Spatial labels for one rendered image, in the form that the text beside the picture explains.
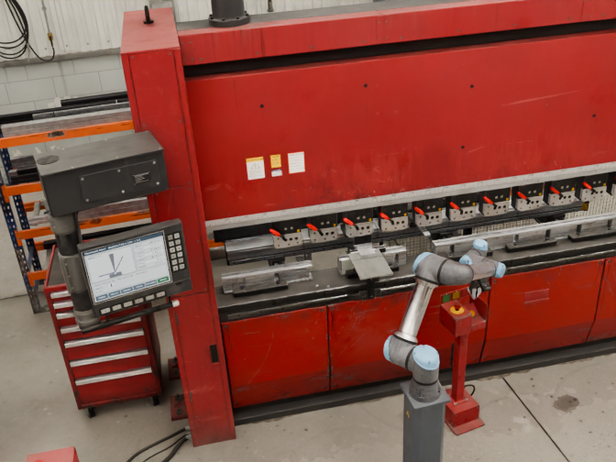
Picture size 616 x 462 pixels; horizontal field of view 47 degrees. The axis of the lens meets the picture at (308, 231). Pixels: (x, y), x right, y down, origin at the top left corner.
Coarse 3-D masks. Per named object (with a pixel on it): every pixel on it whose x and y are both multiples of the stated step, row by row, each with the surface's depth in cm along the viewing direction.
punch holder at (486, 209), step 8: (480, 192) 395; (488, 192) 389; (496, 192) 390; (504, 192) 391; (480, 200) 398; (496, 200) 393; (504, 200) 394; (480, 208) 399; (488, 208) 394; (496, 208) 395; (504, 208) 396
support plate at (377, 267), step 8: (352, 256) 389; (360, 256) 389; (360, 264) 382; (368, 264) 381; (376, 264) 381; (384, 264) 380; (360, 272) 374; (368, 272) 374; (376, 272) 374; (384, 272) 373; (392, 272) 373
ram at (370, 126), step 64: (320, 64) 338; (384, 64) 341; (448, 64) 348; (512, 64) 356; (576, 64) 363; (192, 128) 336; (256, 128) 343; (320, 128) 350; (384, 128) 358; (448, 128) 365; (512, 128) 373; (576, 128) 382; (256, 192) 360; (320, 192) 367; (384, 192) 376; (448, 192) 384
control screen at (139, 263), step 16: (144, 240) 304; (160, 240) 307; (96, 256) 297; (112, 256) 300; (128, 256) 304; (144, 256) 307; (160, 256) 311; (96, 272) 300; (112, 272) 303; (128, 272) 307; (144, 272) 310; (160, 272) 314; (96, 288) 303; (112, 288) 307; (128, 288) 310; (144, 288) 314
